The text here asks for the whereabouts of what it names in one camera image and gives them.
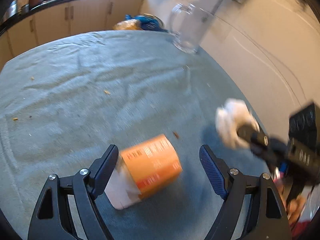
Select white tissue ball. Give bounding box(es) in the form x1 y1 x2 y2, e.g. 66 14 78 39
215 98 260 149

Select orange white carton box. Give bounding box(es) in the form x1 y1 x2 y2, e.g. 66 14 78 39
104 134 182 210

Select lower kitchen cabinets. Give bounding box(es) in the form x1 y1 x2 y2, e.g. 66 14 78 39
1 0 143 68

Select right hand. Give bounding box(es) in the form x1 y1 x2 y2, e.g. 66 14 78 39
274 176 319 230

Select grey-blue table cloth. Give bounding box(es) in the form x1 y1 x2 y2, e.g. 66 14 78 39
1 31 268 239

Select glass pitcher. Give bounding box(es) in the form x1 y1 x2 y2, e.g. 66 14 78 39
168 0 223 54

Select blue plastic bag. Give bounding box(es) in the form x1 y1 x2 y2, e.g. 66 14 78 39
125 14 168 33

